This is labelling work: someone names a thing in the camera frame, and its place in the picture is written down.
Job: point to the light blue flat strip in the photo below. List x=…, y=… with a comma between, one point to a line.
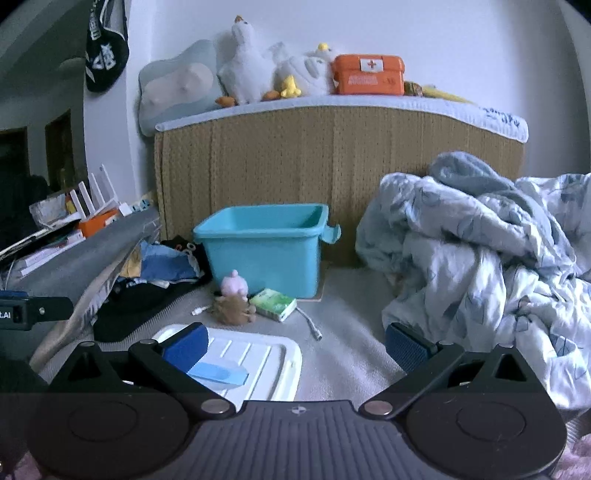
x=221, y=374

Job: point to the floral white quilt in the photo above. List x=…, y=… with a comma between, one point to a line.
x=485, y=277

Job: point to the white router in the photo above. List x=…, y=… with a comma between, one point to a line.
x=99, y=194

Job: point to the blue cloth garment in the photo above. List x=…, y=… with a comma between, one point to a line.
x=161, y=263

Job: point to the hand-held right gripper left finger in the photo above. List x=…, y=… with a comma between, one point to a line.
x=187, y=345

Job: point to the blue-grey fleece blanket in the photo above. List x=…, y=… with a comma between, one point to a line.
x=466, y=180

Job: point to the brown plush toy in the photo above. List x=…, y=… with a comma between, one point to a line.
x=233, y=310

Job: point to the cloud-shaped pillow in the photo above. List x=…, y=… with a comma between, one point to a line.
x=178, y=87

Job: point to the yellow cloth item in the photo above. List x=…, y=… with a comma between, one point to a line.
x=443, y=94

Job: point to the black hanging bag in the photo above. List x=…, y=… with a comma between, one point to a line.
x=106, y=50

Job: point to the white duck plush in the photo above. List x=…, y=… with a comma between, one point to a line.
x=307, y=71

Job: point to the white goose plush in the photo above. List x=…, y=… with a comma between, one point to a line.
x=244, y=64

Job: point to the white power strip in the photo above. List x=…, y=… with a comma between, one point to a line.
x=136, y=205

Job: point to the orange cardboard box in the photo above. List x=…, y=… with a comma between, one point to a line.
x=94, y=224

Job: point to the orange first aid box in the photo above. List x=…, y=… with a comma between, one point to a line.
x=367, y=76

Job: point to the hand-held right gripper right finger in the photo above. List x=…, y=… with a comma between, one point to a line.
x=408, y=347

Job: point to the teal plastic storage bin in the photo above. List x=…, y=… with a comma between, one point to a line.
x=263, y=258

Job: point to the pink plush toy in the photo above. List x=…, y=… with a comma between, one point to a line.
x=233, y=284

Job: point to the white mattress pad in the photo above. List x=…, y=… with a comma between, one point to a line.
x=461, y=113

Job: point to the green tissue pack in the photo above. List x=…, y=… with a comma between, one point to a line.
x=272, y=304

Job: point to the white plastic bin lid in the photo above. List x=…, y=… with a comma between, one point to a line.
x=270, y=364

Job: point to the pink cloth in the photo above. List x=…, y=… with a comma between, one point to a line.
x=572, y=461

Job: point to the stack of books and papers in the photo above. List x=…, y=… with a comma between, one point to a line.
x=41, y=251

